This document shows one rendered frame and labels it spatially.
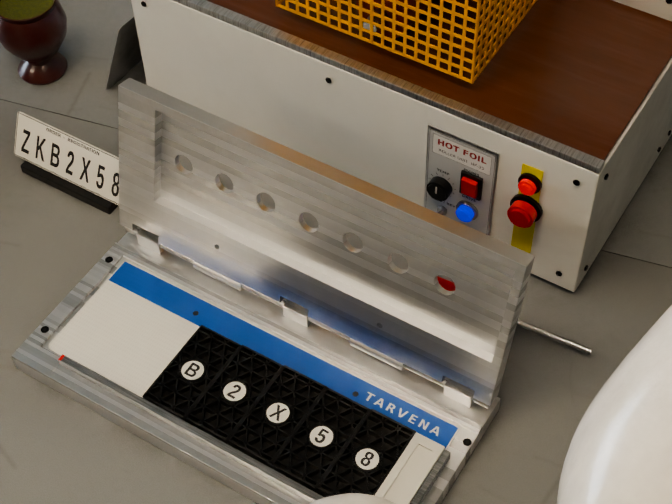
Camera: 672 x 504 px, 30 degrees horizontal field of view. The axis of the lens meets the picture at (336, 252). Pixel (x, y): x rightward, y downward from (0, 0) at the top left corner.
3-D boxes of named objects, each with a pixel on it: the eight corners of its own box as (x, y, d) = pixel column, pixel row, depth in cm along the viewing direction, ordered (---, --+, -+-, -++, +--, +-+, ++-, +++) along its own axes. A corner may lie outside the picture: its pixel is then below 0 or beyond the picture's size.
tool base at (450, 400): (15, 368, 127) (7, 347, 124) (139, 232, 138) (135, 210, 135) (393, 580, 112) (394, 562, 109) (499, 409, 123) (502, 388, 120)
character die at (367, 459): (316, 493, 115) (316, 487, 114) (371, 414, 120) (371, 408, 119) (362, 518, 113) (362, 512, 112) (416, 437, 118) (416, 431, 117)
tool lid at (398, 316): (117, 84, 122) (129, 77, 123) (119, 235, 134) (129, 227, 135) (527, 266, 107) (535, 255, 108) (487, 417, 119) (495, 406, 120)
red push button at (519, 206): (501, 223, 126) (504, 201, 123) (510, 211, 127) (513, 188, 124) (532, 237, 124) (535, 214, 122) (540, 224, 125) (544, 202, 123)
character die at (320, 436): (271, 470, 117) (270, 464, 116) (327, 393, 122) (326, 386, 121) (316, 494, 115) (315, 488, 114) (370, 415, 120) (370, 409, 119)
